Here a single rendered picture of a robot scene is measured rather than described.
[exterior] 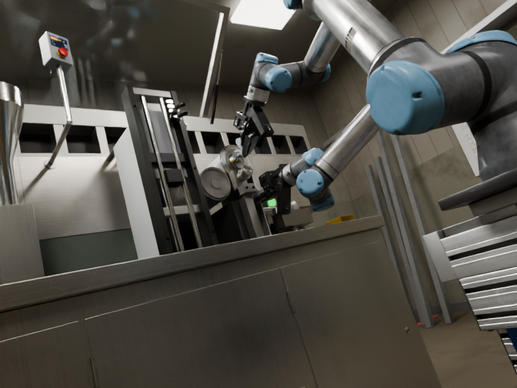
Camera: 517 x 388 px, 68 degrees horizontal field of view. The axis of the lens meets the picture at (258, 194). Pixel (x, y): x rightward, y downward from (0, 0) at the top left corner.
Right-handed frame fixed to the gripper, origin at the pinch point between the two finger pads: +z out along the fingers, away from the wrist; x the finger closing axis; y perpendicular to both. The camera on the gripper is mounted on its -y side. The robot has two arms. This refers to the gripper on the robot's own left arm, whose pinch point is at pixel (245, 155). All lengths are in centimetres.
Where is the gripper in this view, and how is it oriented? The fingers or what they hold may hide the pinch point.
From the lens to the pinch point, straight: 142.2
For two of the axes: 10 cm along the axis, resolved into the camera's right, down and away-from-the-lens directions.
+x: -7.5, 0.6, -6.5
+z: -2.6, 8.9, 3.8
